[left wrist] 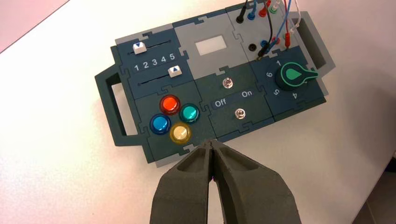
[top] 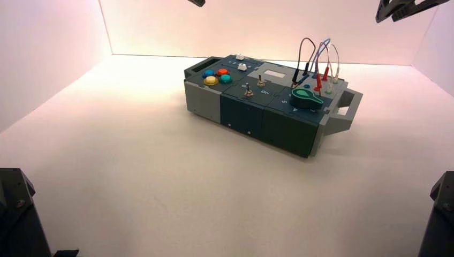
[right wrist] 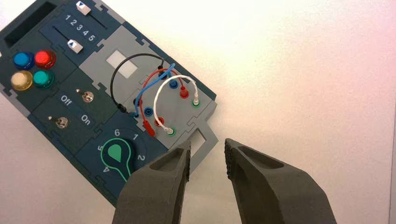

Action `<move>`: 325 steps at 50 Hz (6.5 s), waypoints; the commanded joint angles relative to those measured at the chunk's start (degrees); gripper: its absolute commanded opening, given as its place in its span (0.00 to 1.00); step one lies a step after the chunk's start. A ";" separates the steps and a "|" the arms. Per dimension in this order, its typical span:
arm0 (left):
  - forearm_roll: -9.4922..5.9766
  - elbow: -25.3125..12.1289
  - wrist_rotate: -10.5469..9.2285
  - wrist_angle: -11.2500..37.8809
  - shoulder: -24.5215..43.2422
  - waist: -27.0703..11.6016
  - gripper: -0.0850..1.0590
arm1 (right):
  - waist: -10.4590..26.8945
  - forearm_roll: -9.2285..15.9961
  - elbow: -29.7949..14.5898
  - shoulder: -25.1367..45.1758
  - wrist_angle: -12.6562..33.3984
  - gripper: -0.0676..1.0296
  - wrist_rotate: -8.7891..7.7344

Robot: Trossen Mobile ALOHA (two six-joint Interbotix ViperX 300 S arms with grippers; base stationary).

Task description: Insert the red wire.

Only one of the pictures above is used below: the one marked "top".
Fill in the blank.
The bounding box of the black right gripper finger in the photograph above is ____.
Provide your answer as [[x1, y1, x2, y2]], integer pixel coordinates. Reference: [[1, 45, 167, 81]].
[[375, 0, 415, 24], [391, 0, 450, 22]]

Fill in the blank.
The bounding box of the red banana plug wire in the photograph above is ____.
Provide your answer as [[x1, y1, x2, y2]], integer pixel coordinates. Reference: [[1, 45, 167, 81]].
[[314, 41, 330, 94]]

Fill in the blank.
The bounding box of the teal and grey task box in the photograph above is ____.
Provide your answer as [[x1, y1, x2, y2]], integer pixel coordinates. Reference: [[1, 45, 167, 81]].
[[184, 54, 364, 159]]

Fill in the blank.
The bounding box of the green rotary selector knob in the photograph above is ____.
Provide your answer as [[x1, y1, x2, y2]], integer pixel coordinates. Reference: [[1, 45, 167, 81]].
[[290, 88, 324, 110]]

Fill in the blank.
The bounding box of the white banana plug wire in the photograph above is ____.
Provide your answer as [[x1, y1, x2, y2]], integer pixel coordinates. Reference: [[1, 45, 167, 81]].
[[324, 43, 341, 95]]

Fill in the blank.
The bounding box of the blue banana plug wire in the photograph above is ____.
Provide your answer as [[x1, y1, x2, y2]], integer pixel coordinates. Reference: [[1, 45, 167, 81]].
[[297, 38, 331, 88]]

